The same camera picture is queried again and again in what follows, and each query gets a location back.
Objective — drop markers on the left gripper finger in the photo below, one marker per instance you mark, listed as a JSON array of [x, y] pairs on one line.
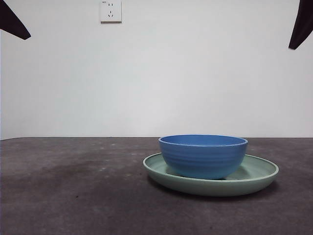
[[12, 22]]

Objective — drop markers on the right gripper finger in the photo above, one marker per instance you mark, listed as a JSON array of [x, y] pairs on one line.
[[303, 22]]

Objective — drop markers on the blue ribbed bowl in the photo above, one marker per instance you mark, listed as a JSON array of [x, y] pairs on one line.
[[203, 159]]

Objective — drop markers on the pale green plate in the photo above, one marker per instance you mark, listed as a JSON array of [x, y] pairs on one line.
[[207, 189]]

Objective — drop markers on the white wall socket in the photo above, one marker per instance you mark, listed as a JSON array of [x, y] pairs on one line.
[[111, 12]]

